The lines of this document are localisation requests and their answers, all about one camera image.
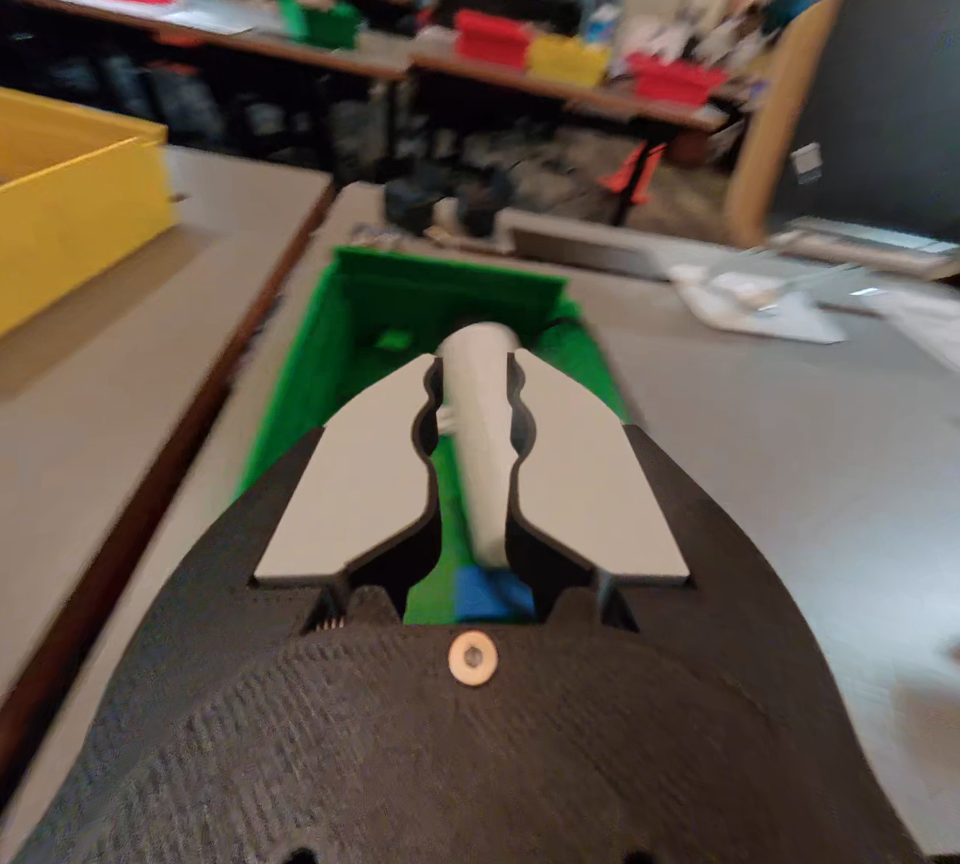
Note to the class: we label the grey flat box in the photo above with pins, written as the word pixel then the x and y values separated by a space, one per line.
pixel 585 245

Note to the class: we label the grey desk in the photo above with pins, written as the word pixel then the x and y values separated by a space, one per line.
pixel 112 429
pixel 750 474

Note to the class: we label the small yellow plastic bin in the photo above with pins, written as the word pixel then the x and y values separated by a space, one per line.
pixel 568 61

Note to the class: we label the white plastic tube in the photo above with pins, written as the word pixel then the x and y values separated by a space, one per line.
pixel 480 414

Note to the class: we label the wooden door frame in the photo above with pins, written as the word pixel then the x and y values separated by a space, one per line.
pixel 780 128

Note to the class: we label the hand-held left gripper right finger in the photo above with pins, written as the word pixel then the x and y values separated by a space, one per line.
pixel 592 489

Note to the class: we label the white plastic bag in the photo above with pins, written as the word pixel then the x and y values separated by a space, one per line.
pixel 750 309

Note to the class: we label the white wall outlet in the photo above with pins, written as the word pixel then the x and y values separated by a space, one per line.
pixel 807 164

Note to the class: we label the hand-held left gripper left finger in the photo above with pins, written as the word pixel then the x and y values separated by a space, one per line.
pixel 360 489

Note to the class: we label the blue plastic piece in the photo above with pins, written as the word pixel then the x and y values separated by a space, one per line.
pixel 487 594

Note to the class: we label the brown-edged background table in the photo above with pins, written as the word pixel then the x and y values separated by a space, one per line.
pixel 570 97
pixel 225 35

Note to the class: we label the large yellow plastic bin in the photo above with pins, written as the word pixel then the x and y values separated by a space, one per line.
pixel 82 203

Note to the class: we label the small green plastic bin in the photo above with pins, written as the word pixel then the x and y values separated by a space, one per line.
pixel 326 23

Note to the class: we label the orange chair legs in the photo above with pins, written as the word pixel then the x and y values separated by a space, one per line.
pixel 634 173

